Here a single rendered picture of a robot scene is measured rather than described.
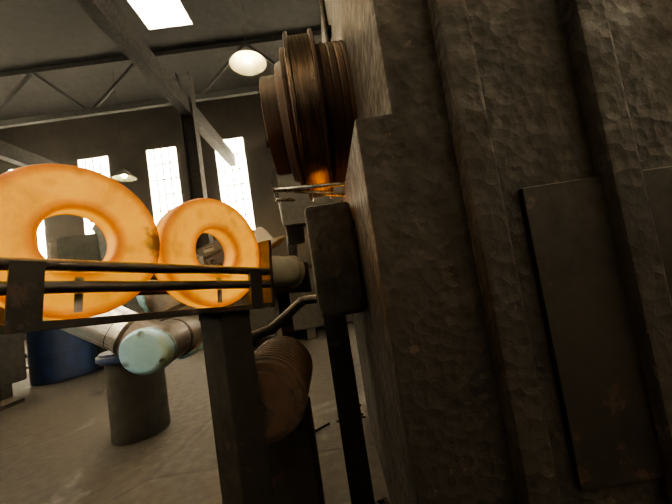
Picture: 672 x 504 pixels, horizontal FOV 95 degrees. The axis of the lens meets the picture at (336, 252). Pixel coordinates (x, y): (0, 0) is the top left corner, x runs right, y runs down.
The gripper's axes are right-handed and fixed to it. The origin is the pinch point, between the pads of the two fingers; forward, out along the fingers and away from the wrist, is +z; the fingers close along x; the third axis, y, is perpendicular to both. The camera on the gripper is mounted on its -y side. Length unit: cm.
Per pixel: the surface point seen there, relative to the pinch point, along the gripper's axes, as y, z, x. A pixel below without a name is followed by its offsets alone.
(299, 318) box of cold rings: -41, -42, 248
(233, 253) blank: -3.9, -4.2, -32.2
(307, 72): 31.3, 24.0, -10.0
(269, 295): -12.0, -2.5, -30.4
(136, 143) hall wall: 719, -407, 1013
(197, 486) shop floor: -58, -66, 32
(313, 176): 12.1, 15.3, 2.1
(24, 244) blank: 1, -16, -51
